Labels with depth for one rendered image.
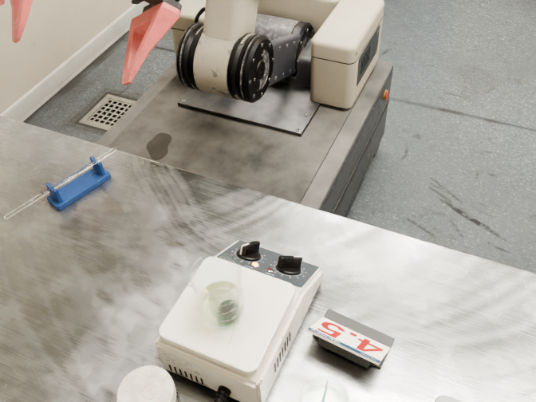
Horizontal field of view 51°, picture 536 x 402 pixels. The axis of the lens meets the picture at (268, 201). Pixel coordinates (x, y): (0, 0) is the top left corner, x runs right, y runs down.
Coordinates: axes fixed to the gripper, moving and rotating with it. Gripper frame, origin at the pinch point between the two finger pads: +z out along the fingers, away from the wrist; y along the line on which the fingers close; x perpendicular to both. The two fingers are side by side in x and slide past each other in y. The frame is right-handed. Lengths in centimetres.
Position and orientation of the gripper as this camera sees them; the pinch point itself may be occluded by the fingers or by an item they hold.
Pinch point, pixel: (76, 54)
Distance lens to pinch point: 52.5
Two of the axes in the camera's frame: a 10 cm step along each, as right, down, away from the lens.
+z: -2.1, 9.7, -1.1
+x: 6.0, 0.4, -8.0
